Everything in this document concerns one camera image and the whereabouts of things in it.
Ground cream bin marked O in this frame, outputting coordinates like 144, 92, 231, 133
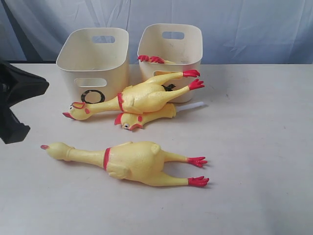
56, 27, 129, 104

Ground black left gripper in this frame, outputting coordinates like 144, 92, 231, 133
0, 61, 49, 144

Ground cream bin marked X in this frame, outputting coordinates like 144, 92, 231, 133
137, 23, 203, 104

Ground whole rubber chicken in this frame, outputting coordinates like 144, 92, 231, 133
41, 141, 209, 187
63, 70, 204, 120

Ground severed rubber chicken head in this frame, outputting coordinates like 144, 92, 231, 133
114, 101, 205, 131

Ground headless rubber chicken body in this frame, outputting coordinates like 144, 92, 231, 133
137, 55, 176, 64

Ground blue backdrop curtain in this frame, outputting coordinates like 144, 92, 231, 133
0, 0, 313, 64

